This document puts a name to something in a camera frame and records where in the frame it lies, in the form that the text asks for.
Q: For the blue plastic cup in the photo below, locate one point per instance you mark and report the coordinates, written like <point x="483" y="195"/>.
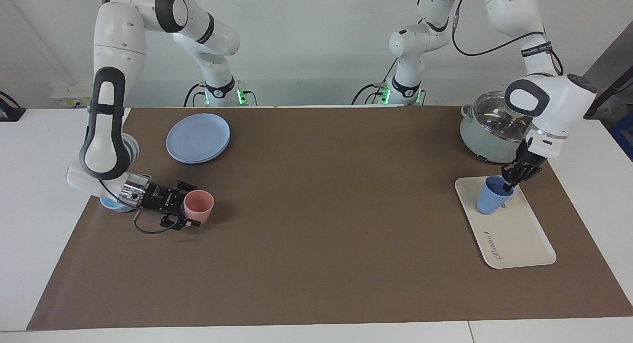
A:
<point x="489" y="202"/>

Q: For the brown table mat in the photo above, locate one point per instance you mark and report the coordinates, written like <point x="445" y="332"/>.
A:
<point x="321" y="224"/>

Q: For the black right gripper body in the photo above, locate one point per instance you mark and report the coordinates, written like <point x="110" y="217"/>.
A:
<point x="165" y="199"/>

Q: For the light blue bowl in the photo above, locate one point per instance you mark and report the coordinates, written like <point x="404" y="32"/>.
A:
<point x="111" y="205"/>

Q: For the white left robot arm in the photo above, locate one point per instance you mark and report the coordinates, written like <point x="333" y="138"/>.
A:
<point x="568" y="106"/>

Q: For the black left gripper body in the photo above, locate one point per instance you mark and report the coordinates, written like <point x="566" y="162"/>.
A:
<point x="530" y="157"/>

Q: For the white wall socket box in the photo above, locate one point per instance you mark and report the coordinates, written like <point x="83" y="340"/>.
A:
<point x="71" y="93"/>

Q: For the cream tray with rabbit print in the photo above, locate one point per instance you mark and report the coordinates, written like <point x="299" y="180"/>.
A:
<point x="514" y="234"/>

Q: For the black clamp mount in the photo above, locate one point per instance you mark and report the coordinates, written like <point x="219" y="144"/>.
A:
<point x="10" y="111"/>

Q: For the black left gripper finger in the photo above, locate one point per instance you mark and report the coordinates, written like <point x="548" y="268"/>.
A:
<point x="529" y="174"/>
<point x="512" y="175"/>

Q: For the pale blue plate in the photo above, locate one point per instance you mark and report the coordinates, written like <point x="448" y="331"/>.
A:
<point x="198" y="138"/>

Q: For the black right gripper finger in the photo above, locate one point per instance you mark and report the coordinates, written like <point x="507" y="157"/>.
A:
<point x="184" y="186"/>
<point x="178" y="222"/>

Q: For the blue box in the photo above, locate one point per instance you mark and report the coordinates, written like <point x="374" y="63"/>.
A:
<point x="624" y="135"/>

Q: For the glass pot lid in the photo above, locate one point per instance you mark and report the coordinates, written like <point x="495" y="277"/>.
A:
<point x="489" y="118"/>

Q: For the pink plastic cup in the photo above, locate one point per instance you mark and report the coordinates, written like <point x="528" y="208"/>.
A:
<point x="200" y="207"/>

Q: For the black stand base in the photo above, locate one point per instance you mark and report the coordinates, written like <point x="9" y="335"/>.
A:
<point x="606" y="98"/>

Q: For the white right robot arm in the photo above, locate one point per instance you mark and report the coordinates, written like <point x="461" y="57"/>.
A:
<point x="118" y="51"/>

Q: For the pale green cooking pot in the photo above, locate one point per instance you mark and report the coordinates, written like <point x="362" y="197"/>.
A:
<point x="477" y="143"/>

